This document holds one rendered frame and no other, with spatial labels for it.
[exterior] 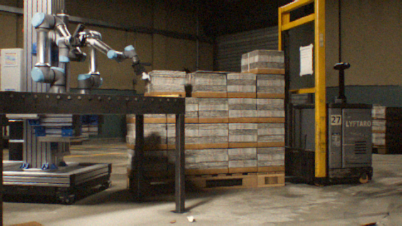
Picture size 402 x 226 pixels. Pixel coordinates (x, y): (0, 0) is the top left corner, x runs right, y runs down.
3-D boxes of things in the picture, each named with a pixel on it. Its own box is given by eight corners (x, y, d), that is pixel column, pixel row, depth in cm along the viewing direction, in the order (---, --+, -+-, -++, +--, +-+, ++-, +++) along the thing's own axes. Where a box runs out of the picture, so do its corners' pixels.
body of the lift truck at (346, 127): (291, 176, 490) (291, 103, 491) (333, 174, 508) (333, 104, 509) (328, 186, 425) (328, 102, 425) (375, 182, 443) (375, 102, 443)
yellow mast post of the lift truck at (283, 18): (278, 168, 488) (277, 7, 489) (285, 167, 491) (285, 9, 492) (282, 169, 480) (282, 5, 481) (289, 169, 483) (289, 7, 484)
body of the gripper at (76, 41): (86, 47, 318) (76, 48, 325) (88, 35, 319) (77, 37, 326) (78, 44, 312) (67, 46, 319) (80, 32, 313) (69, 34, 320)
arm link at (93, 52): (83, 88, 411) (81, 29, 412) (93, 89, 425) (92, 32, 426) (93, 88, 406) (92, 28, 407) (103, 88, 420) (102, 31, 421)
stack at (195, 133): (125, 187, 416) (125, 98, 416) (240, 181, 454) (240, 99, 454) (133, 194, 379) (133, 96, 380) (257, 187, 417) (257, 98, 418)
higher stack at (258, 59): (240, 181, 453) (240, 54, 454) (266, 180, 463) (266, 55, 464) (257, 187, 417) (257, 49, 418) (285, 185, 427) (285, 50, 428)
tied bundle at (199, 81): (183, 98, 434) (183, 75, 434) (211, 99, 444) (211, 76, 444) (196, 97, 398) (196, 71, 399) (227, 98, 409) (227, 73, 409)
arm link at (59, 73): (68, 85, 356) (68, 68, 356) (54, 83, 345) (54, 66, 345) (59, 85, 363) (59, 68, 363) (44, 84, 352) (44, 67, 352)
